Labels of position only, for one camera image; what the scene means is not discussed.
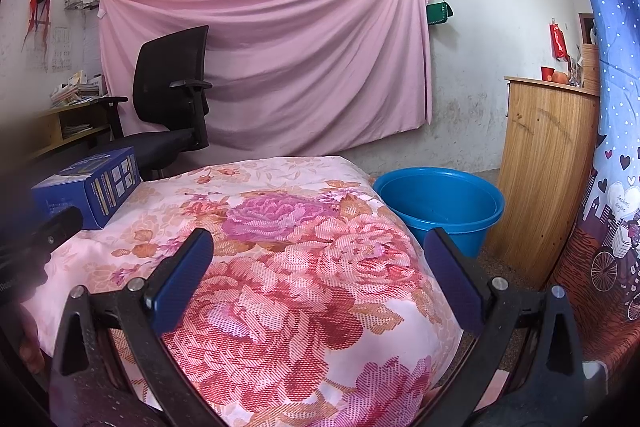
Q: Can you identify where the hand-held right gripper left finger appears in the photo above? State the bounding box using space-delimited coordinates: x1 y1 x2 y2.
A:
50 228 236 427

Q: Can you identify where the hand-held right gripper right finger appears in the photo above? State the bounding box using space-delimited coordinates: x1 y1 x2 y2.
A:
412 228 586 427

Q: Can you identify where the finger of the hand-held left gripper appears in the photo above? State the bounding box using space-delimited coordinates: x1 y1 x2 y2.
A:
29 206 85 254

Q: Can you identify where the blue plastic bucket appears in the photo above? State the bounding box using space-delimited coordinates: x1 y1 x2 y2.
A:
372 168 506 260

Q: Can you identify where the person's left hand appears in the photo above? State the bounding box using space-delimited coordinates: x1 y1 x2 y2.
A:
19 322 52 375

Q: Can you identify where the blue cardboard box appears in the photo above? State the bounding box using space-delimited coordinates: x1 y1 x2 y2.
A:
31 147 141 230

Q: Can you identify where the wooden shelf unit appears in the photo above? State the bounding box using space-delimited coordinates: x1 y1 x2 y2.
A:
30 96 128 162

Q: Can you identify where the floral blanket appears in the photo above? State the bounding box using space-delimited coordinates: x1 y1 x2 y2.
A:
22 155 463 427

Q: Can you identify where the stack of books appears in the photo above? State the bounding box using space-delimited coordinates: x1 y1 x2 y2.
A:
50 72 106 108

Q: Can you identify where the wooden cabinet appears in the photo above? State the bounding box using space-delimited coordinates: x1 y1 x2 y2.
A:
482 76 601 290

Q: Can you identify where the black office chair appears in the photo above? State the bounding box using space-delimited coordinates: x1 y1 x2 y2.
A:
97 25 213 180

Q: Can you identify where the blue printed curtain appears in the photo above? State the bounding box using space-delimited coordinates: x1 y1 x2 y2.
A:
552 0 640 383

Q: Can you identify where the pink hanging cloth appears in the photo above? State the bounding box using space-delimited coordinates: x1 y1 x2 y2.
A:
98 0 433 158

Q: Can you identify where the light wooden board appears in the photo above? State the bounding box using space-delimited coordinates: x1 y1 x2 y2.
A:
580 44 598 90

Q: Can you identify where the red hanging packet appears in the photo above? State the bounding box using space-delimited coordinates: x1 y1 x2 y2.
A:
549 19 568 58

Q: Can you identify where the green bag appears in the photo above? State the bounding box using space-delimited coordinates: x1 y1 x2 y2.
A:
426 2 453 26

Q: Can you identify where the wall calendar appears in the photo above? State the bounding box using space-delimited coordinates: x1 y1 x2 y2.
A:
48 27 73 72

